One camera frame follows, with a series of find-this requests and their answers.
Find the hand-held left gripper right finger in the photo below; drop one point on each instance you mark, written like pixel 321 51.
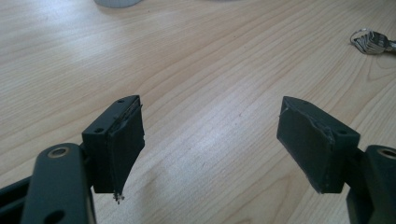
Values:
pixel 314 146

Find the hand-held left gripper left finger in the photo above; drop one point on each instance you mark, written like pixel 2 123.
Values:
pixel 120 149

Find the white round object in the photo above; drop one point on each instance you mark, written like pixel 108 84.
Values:
pixel 116 2

